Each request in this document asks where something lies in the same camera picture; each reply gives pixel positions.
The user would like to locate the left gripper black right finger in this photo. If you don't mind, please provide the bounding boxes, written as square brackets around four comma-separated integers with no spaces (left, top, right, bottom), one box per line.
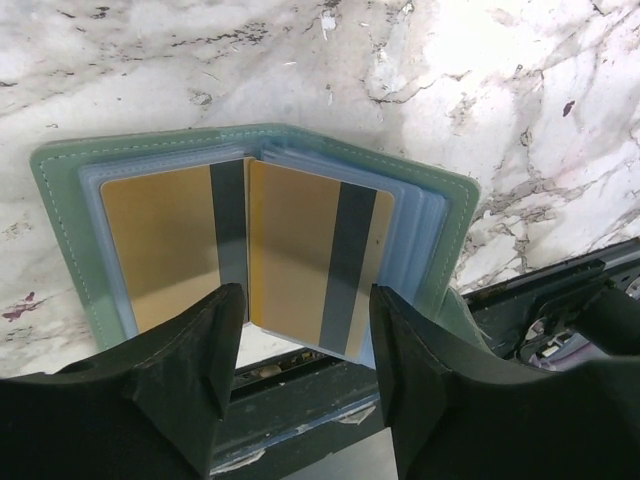
[369,286,639,479]

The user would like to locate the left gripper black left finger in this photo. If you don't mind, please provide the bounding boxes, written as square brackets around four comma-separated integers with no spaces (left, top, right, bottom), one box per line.
[1,283,245,479]

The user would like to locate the green leather card holder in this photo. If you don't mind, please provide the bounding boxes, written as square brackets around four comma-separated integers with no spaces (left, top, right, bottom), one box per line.
[30,124,485,367]

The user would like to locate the gold card in holder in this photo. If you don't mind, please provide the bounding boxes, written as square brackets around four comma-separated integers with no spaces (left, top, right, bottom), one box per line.
[248,161,394,363]
[100,158,248,333]

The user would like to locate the black front mounting rail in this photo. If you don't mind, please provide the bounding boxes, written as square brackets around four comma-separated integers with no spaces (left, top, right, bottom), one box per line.
[210,239,639,479]

